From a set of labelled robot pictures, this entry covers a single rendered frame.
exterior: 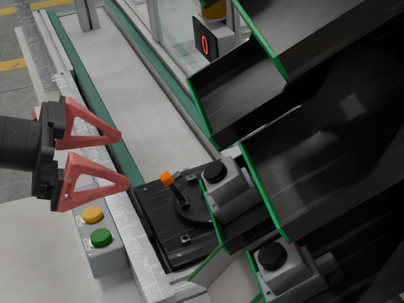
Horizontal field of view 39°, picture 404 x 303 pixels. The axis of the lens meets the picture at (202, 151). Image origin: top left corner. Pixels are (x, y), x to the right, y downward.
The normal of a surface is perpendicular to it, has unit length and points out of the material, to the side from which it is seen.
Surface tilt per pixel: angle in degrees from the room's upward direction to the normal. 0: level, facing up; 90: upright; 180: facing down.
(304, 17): 25
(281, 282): 90
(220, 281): 45
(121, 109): 0
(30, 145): 56
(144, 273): 0
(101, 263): 90
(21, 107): 0
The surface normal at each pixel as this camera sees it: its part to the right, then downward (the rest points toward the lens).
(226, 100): -0.50, -0.64
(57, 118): 0.32, -0.82
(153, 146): -0.10, -0.79
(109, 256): 0.37, 0.53
